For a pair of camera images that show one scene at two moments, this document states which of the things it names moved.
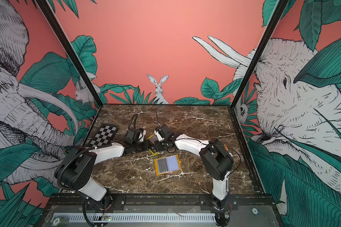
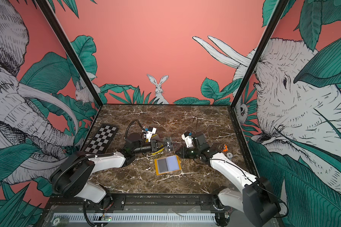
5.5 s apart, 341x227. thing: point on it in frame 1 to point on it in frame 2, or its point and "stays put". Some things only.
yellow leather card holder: x=167 y=164 stays put
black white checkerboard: x=104 y=136 stays put
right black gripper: x=159 y=149 to x=184 y=154
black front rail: x=72 y=202 stays put
